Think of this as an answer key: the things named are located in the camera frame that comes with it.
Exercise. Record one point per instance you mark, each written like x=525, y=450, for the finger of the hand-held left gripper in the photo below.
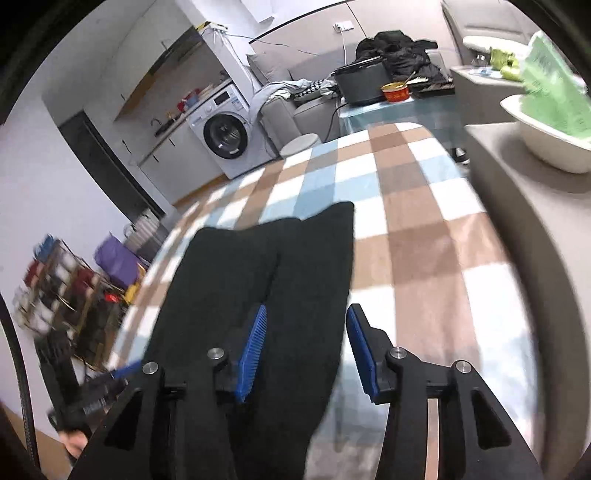
x=124, y=370

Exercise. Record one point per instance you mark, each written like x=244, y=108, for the kitchen counter with sink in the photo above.
x=175, y=157

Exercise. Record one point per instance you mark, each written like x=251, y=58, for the green cloth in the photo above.
x=505, y=64

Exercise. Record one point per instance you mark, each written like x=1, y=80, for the black knit sweater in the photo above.
x=300, y=277

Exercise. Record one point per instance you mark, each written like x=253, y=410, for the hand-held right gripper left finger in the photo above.
x=251, y=355

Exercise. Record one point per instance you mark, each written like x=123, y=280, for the person's left hand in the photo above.
x=76, y=441

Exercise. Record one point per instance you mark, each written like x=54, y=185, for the black door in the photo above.
x=106, y=166

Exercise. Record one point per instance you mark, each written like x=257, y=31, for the white basin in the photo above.
x=549, y=138

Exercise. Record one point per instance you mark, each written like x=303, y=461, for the shoe rack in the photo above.
x=64, y=295

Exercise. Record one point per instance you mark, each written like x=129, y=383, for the beige upholstered bench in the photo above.
x=545, y=254

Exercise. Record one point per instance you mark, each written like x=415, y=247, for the grey sofa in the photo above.
x=300, y=120

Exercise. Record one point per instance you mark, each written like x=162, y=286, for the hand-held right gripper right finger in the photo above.
x=362, y=355

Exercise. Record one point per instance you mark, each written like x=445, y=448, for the purple bag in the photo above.
x=117, y=263

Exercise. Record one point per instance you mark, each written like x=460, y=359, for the checkered blanket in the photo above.
x=415, y=230

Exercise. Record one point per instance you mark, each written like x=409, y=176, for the light blue side table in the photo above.
x=415, y=113

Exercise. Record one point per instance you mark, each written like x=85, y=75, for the green plastic bag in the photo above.
x=554, y=78

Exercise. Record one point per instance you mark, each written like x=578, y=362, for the white clothes on sofa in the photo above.
x=272, y=92

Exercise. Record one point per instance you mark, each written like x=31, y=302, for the white sofa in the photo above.
x=489, y=23

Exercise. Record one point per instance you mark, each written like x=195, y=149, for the black tray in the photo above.
x=431, y=87

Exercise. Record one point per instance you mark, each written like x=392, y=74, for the black jacket pile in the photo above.
x=401, y=50

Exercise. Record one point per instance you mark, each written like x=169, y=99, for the white round stool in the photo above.
x=300, y=144

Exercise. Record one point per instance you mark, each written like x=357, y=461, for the red bowl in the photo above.
x=396, y=93

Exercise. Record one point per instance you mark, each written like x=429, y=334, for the white washing machine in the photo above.
x=231, y=134

